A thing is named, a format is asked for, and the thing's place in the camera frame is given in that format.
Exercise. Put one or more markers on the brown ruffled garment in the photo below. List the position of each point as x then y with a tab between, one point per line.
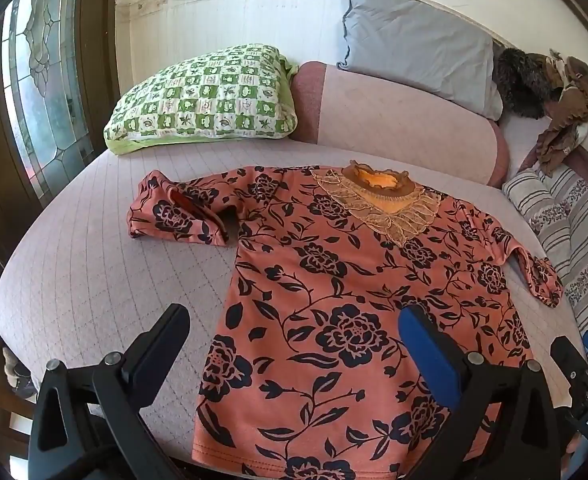
568	110

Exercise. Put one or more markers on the striped floral blanket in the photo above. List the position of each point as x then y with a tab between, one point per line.
568	230

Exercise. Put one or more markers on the grey-blue pillow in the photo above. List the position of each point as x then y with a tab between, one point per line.
418	55

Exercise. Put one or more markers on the pink bolster cushion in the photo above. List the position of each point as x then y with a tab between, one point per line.
388	120

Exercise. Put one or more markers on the green checkered pillow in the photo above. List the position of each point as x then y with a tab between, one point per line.
209	95

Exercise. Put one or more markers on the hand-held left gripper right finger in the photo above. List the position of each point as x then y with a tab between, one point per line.
431	355

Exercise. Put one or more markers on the orange black floral shirt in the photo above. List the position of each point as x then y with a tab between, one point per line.
353	310

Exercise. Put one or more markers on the black furry garment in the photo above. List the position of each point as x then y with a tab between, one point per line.
521	82

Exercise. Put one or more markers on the stained glass door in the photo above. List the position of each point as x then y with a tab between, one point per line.
39	85

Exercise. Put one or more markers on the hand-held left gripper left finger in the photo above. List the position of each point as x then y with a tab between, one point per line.
161	341

